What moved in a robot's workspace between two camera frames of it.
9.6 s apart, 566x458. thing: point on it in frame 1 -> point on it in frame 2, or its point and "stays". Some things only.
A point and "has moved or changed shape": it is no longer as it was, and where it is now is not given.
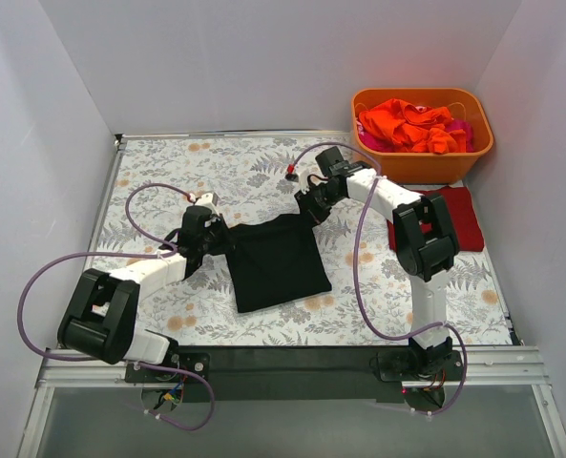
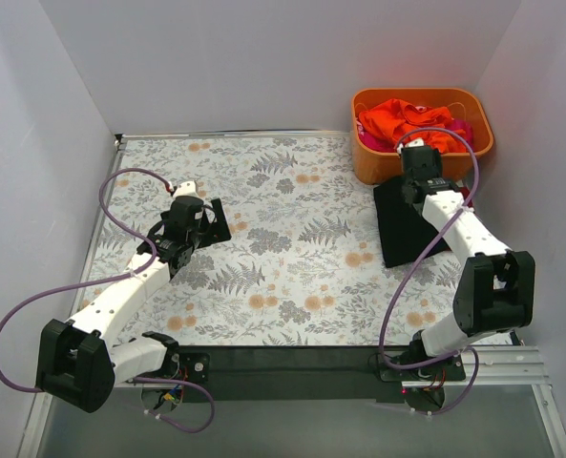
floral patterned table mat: x=155 y=179 stays
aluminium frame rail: x=518 y=367 stays
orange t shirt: x=412 y=128 stays
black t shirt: x=275 y=262 has moved or changed shape
